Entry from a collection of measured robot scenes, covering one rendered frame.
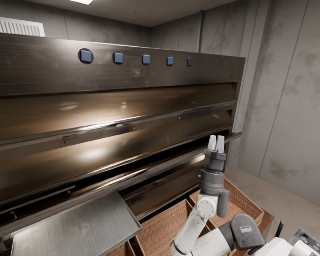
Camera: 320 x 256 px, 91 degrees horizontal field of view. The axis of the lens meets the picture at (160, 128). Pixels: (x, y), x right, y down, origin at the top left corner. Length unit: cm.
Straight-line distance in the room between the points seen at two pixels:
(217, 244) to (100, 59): 94
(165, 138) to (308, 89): 250
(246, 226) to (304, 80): 268
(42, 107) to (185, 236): 79
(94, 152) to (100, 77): 40
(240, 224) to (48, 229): 95
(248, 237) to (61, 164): 88
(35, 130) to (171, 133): 79
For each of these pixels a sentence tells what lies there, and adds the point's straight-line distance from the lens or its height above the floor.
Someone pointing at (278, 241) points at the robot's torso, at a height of 140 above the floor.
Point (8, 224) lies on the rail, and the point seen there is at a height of 143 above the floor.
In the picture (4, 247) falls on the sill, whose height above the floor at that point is 118.
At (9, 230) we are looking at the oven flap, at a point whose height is 141.
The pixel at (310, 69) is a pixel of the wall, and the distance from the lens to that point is 320.
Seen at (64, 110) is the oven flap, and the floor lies 181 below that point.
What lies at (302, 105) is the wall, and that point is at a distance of 323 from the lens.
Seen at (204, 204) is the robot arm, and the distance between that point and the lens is 63.
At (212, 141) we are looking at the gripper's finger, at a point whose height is 171.
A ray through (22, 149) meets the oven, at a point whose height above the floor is 166.
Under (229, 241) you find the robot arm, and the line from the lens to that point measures 81.
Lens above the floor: 199
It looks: 21 degrees down
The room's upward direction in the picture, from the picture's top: 1 degrees clockwise
